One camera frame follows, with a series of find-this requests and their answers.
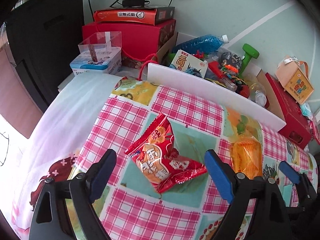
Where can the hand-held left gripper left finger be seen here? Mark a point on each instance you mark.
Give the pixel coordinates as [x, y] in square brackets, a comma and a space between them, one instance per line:
[100, 177]

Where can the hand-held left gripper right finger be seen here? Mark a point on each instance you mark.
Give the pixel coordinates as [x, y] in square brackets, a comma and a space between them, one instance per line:
[220, 177]

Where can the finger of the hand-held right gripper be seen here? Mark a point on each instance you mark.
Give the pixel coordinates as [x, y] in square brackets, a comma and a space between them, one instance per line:
[290, 172]

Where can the red shiny snack packet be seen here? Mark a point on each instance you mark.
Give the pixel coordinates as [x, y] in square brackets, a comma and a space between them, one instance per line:
[160, 162]

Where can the orange bread packet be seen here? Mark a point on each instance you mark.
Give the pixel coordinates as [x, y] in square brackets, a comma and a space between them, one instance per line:
[246, 155]

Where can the red patterned tin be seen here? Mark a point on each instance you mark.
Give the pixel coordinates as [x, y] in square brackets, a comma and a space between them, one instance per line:
[315, 130]

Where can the large red gift box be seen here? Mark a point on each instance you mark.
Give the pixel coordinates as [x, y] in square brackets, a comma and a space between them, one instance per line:
[287, 110]

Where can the blue wipes packet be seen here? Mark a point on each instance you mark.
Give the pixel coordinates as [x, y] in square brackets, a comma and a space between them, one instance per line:
[306, 109]

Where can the clear plastic bottle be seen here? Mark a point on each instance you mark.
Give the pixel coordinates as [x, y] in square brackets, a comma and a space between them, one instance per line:
[257, 92]

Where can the yellow carry box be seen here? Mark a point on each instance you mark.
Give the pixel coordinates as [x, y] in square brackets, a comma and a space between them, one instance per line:
[297, 85]

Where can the white board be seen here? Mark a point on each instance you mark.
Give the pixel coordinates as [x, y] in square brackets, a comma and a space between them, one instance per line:
[200, 90]

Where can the blue tissue box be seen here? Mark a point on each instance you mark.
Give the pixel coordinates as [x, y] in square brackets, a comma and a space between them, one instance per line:
[95, 66]

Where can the pile of colourful toys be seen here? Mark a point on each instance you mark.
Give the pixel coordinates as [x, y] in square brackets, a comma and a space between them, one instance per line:
[230, 60]

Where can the white card game box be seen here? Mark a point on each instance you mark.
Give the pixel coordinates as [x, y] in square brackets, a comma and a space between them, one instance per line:
[188, 63]

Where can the brown sideboard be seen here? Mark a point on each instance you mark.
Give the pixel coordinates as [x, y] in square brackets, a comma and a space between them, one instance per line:
[15, 92]

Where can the green dumbbell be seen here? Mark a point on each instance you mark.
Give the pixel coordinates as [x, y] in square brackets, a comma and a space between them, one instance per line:
[248, 52]

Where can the clear plastic box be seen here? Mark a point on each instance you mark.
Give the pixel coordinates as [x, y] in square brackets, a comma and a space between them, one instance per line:
[100, 45]

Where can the blue bead bottle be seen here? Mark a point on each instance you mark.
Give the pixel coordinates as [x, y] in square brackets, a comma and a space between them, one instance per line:
[200, 42]

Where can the black cabinet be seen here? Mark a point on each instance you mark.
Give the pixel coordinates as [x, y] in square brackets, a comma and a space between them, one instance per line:
[45, 42]

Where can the red carton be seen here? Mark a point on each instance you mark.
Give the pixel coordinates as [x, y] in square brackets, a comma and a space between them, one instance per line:
[135, 33]

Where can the flat orange box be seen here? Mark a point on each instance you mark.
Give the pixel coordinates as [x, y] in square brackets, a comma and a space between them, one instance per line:
[120, 16]

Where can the black power adapter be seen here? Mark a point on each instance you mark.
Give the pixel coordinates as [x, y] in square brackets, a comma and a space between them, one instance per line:
[133, 2]

